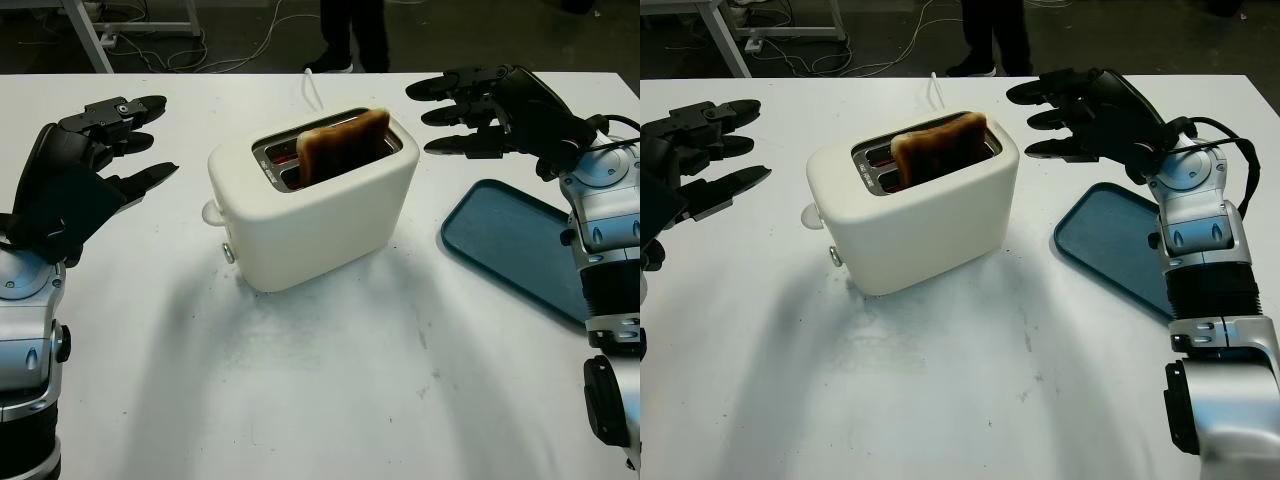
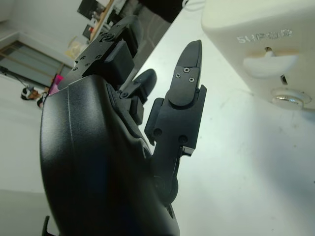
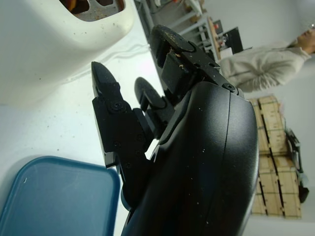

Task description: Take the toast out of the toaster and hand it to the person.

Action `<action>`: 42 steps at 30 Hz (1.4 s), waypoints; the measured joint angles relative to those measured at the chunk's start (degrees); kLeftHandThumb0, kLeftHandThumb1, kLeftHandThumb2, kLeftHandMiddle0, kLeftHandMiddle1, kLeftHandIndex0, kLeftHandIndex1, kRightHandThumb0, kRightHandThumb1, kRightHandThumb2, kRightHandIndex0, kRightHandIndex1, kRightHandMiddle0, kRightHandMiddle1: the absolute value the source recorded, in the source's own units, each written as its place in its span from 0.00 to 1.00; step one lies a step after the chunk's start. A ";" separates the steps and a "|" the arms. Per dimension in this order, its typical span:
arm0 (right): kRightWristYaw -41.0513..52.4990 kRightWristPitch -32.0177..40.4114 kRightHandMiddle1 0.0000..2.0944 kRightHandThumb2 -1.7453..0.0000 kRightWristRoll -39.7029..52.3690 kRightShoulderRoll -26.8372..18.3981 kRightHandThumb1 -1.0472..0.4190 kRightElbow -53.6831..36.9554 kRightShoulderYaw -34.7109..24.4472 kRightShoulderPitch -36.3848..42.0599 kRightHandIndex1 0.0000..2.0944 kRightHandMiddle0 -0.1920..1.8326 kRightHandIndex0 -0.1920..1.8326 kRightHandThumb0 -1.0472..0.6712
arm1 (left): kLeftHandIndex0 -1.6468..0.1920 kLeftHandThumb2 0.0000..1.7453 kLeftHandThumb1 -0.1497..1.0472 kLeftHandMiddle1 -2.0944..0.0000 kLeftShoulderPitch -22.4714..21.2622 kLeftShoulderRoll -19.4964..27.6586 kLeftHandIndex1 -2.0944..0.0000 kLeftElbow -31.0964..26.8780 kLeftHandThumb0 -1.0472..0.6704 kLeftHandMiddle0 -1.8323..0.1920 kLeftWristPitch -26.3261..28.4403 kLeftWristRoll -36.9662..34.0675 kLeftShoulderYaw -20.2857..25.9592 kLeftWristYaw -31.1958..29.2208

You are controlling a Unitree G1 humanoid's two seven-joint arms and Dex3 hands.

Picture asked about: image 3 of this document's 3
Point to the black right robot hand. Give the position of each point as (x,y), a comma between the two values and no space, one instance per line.
(201,152)

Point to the browned toast slice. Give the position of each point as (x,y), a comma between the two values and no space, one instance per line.
(72,5)

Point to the person in cream jacket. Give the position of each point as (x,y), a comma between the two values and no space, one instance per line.
(258,66)

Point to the white two-slot toaster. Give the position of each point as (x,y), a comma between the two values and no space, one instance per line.
(37,49)

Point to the black equipment stand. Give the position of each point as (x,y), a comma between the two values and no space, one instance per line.
(295,152)

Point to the black box on workbench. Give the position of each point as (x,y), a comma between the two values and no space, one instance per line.
(232,39)

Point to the blue plastic tray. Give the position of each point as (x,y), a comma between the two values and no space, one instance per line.
(61,201)

